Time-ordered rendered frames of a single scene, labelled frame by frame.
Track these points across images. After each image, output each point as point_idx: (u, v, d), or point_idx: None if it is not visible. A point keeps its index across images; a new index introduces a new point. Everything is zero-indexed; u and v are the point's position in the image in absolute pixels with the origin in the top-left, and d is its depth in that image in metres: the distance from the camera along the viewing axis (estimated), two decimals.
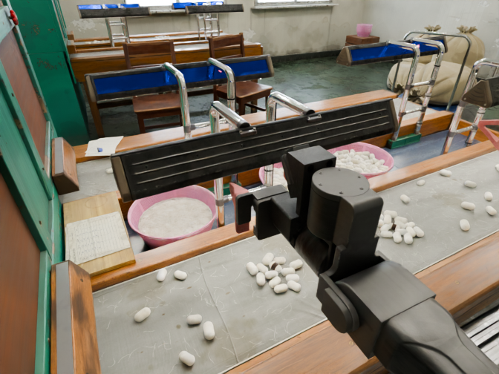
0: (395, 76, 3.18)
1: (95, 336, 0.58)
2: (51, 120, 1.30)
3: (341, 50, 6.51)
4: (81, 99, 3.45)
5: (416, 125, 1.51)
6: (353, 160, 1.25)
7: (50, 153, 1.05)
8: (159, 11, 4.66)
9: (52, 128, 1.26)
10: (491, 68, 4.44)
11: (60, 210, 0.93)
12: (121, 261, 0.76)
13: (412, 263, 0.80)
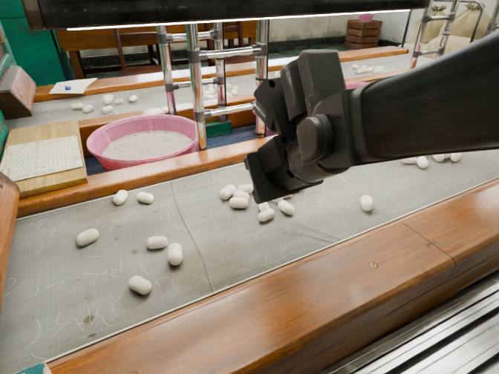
0: None
1: (6, 250, 0.40)
2: (12, 55, 1.12)
3: (342, 36, 6.34)
4: (70, 76, 3.28)
5: None
6: None
7: (1, 76, 0.88)
8: None
9: (12, 63, 1.08)
10: None
11: (4, 135, 0.76)
12: (67, 179, 0.58)
13: (444, 188, 0.63)
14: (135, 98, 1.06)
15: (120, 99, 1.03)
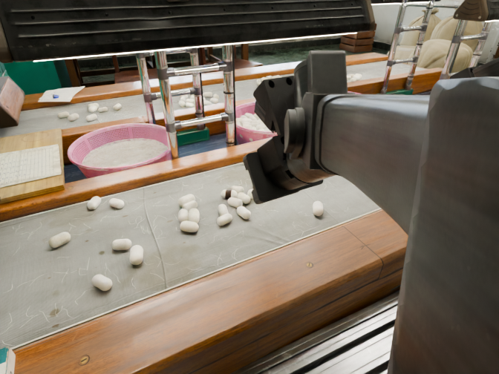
0: None
1: None
2: (3, 65, 1.18)
3: (337, 38, 6.39)
4: (65, 79, 3.33)
5: (408, 79, 1.39)
6: None
7: None
8: None
9: (2, 73, 1.14)
10: (491, 52, 4.32)
11: None
12: (45, 187, 0.64)
13: None
14: (119, 106, 1.12)
15: (105, 107, 1.09)
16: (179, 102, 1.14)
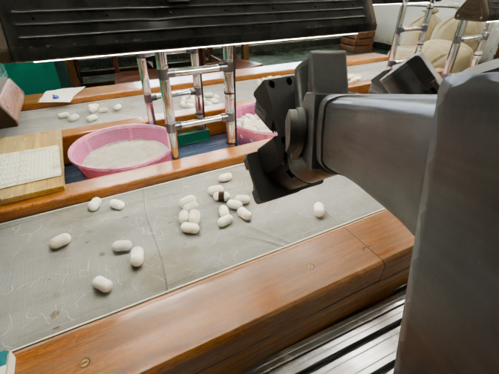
0: None
1: None
2: (3, 65, 1.18)
3: (338, 38, 6.39)
4: (65, 79, 3.33)
5: None
6: None
7: None
8: None
9: (2, 73, 1.14)
10: (491, 52, 4.32)
11: None
12: (45, 188, 0.64)
13: None
14: (119, 107, 1.11)
15: (105, 107, 1.09)
16: (179, 102, 1.14)
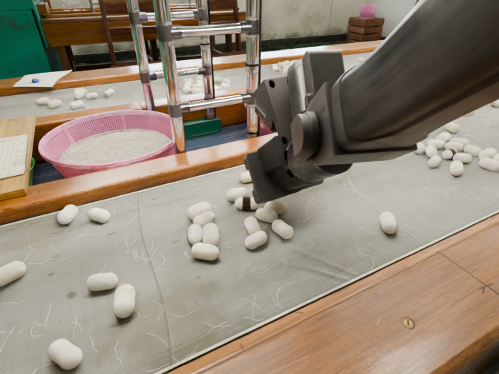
0: None
1: None
2: None
3: (343, 34, 6.20)
4: None
5: None
6: None
7: None
8: None
9: None
10: None
11: None
12: None
13: (484, 201, 0.49)
14: (111, 92, 0.93)
15: (93, 93, 0.90)
16: (183, 87, 0.95)
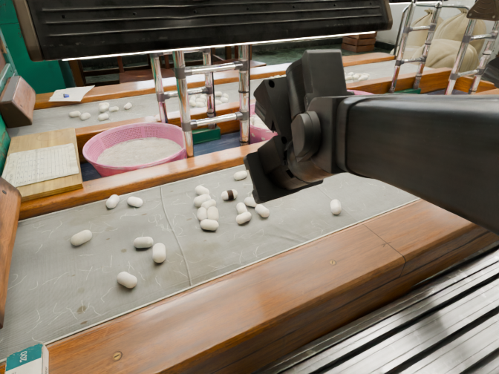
0: (393, 53, 3.07)
1: (10, 249, 0.46)
2: (13, 64, 1.18)
3: (339, 38, 6.39)
4: (69, 79, 3.33)
5: (416, 79, 1.39)
6: None
7: (3, 87, 0.94)
8: None
9: (12, 72, 1.14)
10: (493, 52, 4.32)
11: (7, 142, 0.81)
12: (64, 185, 0.64)
13: (409, 192, 0.69)
14: (130, 105, 1.12)
15: (115, 107, 1.09)
16: (189, 102, 1.15)
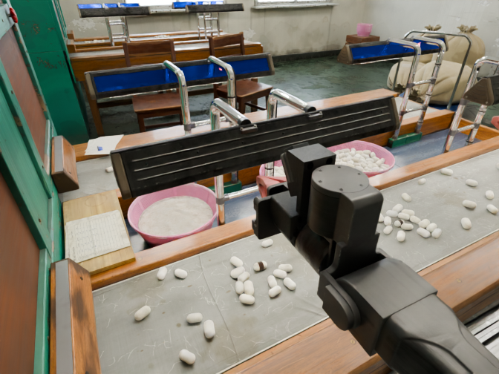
0: (395, 76, 3.18)
1: (95, 335, 0.57)
2: (50, 119, 1.29)
3: (341, 50, 6.51)
4: (81, 98, 3.45)
5: (417, 125, 1.50)
6: (354, 159, 1.25)
7: (50, 151, 1.05)
8: (159, 10, 4.65)
9: (52, 128, 1.26)
10: (491, 67, 4.44)
11: (59, 208, 0.93)
12: (120, 260, 0.76)
13: (413, 262, 0.80)
14: None
15: None
16: None
